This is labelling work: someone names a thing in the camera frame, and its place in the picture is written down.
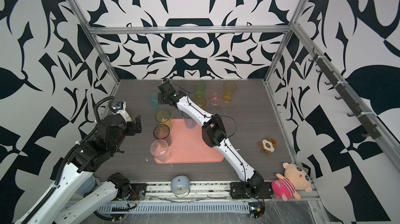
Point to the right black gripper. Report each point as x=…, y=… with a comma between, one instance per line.
x=160, y=101

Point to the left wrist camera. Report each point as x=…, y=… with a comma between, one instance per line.
x=120, y=108

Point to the pink plush pig toy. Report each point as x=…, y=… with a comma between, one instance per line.
x=294, y=179

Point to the orange tall glass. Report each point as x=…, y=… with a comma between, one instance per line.
x=229, y=91

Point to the light blue container lid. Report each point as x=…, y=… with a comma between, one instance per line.
x=87, y=186

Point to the yellow short glass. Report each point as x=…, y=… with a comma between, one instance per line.
x=201, y=102

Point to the light green tall glass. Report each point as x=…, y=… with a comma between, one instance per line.
x=163, y=117

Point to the pink short glass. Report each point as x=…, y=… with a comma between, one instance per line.
x=215, y=96

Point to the smoky grey tall glass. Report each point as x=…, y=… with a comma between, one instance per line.
x=162, y=132

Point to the white round timer device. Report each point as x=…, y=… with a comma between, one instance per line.
x=180, y=186

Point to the teal frosted glass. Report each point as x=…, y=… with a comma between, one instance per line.
x=154, y=101

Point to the black wall hook rail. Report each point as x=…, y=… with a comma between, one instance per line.
x=345, y=94

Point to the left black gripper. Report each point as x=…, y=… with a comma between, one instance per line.
x=130, y=128

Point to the green short glass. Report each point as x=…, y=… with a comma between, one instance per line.
x=199, y=87

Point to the blue tall glass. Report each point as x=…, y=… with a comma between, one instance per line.
x=189, y=122

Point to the clear tall glass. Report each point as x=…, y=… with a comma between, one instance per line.
x=160, y=151

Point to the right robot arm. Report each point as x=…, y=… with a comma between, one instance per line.
x=213, y=134

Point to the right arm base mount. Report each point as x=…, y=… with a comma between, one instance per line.
x=238, y=191

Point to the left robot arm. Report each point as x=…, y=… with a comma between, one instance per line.
x=50, y=208

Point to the pink plastic tray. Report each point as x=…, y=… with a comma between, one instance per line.
x=188, y=146

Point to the white slotted cable duct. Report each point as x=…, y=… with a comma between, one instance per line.
x=177, y=208

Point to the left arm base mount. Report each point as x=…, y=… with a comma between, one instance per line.
x=131, y=191

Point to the brown white flower toy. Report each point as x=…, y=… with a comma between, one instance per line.
x=268, y=145

